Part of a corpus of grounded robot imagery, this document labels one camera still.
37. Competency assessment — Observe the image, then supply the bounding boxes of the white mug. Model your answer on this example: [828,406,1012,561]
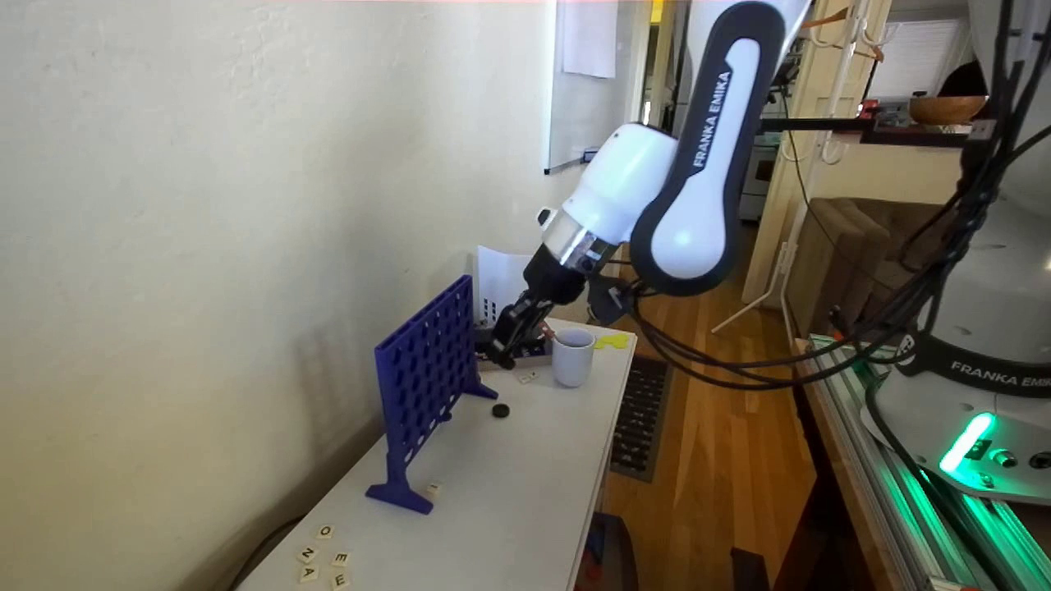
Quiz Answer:
[549,325,602,392]

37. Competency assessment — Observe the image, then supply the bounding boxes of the white paper sheet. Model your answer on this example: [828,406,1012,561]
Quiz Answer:
[554,0,625,81]

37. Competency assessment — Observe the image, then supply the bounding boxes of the wooden bowl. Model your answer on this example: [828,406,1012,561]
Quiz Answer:
[907,92,991,128]

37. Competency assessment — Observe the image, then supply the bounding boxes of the blue connect four grid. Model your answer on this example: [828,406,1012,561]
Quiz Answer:
[362,272,502,519]

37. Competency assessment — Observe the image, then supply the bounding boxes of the white shelf table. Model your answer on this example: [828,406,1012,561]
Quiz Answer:
[233,314,640,591]

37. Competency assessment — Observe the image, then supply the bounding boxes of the black floor vent grille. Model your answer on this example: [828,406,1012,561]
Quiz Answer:
[607,354,672,487]

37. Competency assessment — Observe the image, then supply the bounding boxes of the brown cardboard box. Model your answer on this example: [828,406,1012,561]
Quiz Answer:
[786,195,967,332]

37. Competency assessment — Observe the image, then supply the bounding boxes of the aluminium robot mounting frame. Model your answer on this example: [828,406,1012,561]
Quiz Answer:
[796,332,1051,591]

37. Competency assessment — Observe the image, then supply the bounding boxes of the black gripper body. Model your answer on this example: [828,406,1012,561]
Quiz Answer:
[519,247,593,320]

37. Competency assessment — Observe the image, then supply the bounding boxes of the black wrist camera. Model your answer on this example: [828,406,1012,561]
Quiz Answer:
[588,272,640,330]

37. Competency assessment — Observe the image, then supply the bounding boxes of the cream counter with dark top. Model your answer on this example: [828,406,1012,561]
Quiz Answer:
[740,110,995,332]

